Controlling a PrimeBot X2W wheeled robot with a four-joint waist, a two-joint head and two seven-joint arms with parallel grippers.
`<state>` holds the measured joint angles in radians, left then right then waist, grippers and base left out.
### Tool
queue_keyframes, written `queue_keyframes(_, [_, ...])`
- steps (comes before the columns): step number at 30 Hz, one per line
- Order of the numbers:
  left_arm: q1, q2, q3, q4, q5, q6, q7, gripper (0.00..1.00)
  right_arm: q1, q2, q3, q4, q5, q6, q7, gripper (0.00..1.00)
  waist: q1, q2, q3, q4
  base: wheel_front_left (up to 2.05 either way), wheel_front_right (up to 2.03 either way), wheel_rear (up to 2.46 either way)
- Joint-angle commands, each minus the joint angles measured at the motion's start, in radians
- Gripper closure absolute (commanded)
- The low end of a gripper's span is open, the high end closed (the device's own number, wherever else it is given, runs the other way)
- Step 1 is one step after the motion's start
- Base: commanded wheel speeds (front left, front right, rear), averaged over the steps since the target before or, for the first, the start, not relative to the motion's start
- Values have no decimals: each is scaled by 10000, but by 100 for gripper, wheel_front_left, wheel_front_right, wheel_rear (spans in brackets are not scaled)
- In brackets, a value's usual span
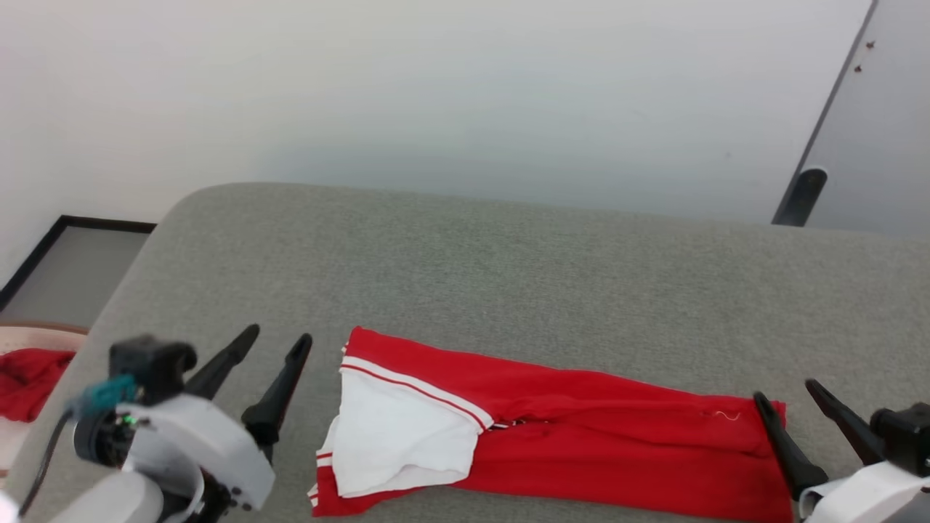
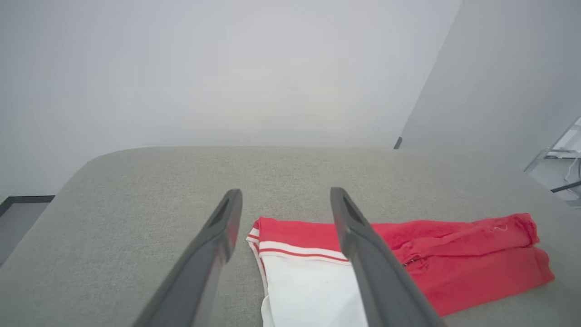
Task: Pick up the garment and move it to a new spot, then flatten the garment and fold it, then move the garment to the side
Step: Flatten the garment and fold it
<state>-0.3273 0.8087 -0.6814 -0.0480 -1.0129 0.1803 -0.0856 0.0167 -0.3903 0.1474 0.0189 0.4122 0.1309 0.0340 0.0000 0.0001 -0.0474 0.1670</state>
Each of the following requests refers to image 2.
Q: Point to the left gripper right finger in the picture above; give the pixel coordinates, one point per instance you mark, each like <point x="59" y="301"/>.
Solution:
<point x="376" y="272"/>

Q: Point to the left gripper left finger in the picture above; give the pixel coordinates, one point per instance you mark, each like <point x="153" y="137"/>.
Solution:
<point x="199" y="268"/>

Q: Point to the red and white jersey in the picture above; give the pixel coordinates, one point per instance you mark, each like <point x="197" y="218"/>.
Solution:
<point x="476" y="263"/>

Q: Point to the black metal bar frame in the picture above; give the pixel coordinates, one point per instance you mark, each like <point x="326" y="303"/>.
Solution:
<point x="567" y="186"/>

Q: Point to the silver metal rack frame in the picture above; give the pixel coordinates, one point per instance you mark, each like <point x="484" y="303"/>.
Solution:
<point x="551" y="152"/>

